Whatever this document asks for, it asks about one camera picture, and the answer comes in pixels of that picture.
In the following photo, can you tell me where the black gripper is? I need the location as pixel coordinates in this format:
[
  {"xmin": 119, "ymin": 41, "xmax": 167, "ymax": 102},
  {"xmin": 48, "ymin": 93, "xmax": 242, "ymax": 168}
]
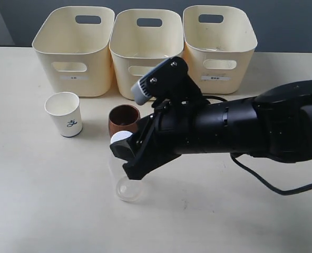
[{"xmin": 110, "ymin": 97, "xmax": 211, "ymax": 180}]

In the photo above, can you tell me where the clear plastic bottle white cap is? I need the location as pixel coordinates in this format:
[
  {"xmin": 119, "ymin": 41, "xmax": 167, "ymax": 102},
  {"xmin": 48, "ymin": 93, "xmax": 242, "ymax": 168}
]
[{"xmin": 108, "ymin": 130, "xmax": 146, "ymax": 203}]

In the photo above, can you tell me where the brown wooden cup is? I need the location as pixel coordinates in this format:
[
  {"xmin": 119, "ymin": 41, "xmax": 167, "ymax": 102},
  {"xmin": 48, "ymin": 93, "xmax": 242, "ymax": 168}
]
[{"xmin": 108, "ymin": 104, "xmax": 140, "ymax": 137}]

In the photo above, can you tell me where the white paper cup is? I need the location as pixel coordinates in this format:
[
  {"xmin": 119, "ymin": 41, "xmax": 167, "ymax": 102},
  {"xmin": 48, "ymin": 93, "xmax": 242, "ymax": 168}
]
[{"xmin": 44, "ymin": 92, "xmax": 83, "ymax": 138}]

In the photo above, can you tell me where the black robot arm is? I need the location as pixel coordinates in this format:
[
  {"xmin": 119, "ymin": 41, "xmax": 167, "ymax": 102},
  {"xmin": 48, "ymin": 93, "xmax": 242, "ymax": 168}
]
[{"xmin": 110, "ymin": 80, "xmax": 312, "ymax": 180}]

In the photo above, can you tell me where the middle cream plastic bin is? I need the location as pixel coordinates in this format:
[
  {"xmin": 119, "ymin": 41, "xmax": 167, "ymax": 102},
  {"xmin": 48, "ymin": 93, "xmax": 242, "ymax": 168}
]
[{"xmin": 109, "ymin": 9, "xmax": 184, "ymax": 100}]

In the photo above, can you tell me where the cream plastic bin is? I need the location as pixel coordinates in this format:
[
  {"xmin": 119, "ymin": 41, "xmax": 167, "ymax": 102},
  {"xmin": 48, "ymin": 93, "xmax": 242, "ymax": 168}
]
[
  {"xmin": 109, "ymin": 9, "xmax": 184, "ymax": 100},
  {"xmin": 32, "ymin": 6, "xmax": 115, "ymax": 97},
  {"xmin": 183, "ymin": 5, "xmax": 258, "ymax": 94}
]

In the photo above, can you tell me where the left cream plastic bin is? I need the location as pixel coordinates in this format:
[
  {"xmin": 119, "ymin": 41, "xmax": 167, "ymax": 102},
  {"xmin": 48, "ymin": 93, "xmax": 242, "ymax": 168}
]
[{"xmin": 32, "ymin": 6, "xmax": 115, "ymax": 97}]

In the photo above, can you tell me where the right cream plastic bin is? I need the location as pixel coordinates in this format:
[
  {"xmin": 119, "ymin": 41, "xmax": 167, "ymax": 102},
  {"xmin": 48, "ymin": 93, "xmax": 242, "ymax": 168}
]
[{"xmin": 183, "ymin": 5, "xmax": 258, "ymax": 94}]

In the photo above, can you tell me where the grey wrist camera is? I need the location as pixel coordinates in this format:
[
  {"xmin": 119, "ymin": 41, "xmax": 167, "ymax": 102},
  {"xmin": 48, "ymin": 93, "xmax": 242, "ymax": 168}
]
[{"xmin": 131, "ymin": 56, "xmax": 203, "ymax": 105}]

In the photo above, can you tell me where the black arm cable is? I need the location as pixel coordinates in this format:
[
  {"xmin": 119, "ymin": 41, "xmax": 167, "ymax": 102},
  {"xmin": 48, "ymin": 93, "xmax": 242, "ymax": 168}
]
[{"xmin": 206, "ymin": 65, "xmax": 312, "ymax": 196}]

